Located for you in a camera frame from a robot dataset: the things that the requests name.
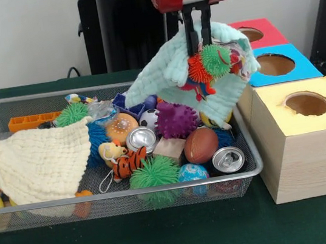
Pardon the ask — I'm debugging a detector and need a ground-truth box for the wooden box with three holes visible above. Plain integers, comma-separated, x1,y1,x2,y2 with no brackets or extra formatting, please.
225,8,326,209

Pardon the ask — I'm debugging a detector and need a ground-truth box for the cream knitted cloth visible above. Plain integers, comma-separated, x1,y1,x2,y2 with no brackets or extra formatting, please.
0,115,104,211

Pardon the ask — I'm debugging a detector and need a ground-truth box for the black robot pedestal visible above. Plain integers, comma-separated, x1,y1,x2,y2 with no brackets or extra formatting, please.
67,0,171,79

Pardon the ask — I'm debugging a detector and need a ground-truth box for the brown toy football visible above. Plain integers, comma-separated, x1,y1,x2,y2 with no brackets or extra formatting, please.
182,125,222,167

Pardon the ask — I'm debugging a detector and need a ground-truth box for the silver drink can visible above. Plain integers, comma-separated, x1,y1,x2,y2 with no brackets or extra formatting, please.
210,144,247,176

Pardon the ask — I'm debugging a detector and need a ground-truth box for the orange plastic tray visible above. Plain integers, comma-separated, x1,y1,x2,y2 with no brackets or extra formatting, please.
7,110,63,133

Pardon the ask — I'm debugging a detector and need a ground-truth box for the orange tiger plush toy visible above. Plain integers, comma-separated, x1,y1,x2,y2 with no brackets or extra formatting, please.
107,146,153,182

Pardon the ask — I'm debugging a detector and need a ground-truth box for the mint green knitted cloth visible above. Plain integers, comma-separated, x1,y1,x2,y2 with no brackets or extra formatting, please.
114,13,269,140

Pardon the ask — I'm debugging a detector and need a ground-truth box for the purple spiky ball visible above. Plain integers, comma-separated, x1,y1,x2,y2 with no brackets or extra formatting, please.
152,98,201,143

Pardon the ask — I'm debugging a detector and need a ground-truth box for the shallow wire mesh bin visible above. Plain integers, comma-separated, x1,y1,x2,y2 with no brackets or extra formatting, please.
0,62,268,234

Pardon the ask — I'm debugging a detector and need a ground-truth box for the yellow smiley face ball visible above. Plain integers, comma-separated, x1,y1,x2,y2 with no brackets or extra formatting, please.
200,107,235,132

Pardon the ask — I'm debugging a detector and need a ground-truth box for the green spiky ball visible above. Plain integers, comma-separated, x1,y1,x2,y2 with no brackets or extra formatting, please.
126,152,186,210

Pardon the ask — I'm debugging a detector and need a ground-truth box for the multicolour spiky caterpillar toy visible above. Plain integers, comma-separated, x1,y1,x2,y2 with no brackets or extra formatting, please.
174,40,248,104

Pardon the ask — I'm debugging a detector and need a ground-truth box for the blue globe ball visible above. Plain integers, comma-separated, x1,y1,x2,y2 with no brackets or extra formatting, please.
177,161,212,198

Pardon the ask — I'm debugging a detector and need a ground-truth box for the black cable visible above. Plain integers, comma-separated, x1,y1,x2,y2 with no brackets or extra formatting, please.
66,65,83,80

